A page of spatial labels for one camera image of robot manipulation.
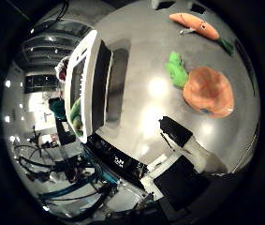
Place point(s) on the round orange plush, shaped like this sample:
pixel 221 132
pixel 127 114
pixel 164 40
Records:
pixel 207 90

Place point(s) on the corn plush with green husk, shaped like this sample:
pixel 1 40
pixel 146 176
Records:
pixel 76 115

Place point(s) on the orange carrot plush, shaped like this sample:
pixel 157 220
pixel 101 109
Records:
pixel 197 25

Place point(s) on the black box with white print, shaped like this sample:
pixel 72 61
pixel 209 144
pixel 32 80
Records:
pixel 116 159

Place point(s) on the black cart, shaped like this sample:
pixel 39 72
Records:
pixel 64 131

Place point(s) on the white plastic basket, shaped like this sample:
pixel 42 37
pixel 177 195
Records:
pixel 90 84

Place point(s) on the person in teal shirt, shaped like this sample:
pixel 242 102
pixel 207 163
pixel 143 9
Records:
pixel 58 108

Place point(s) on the red hanging bag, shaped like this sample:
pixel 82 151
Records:
pixel 62 70

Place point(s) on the teal metal frame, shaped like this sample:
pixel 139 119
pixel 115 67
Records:
pixel 76 187

